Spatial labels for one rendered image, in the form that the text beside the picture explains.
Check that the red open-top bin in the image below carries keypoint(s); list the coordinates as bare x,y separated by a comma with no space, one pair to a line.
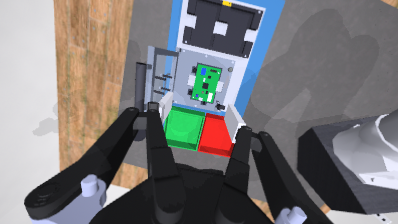
214,137

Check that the green bin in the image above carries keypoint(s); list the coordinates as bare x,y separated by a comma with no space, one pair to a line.
183,128

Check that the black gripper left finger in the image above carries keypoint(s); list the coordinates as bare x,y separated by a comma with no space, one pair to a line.
76,194

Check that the green circuit board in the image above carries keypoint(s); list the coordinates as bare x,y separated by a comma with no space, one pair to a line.
205,83

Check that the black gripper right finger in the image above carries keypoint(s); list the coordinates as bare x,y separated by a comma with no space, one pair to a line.
288,201

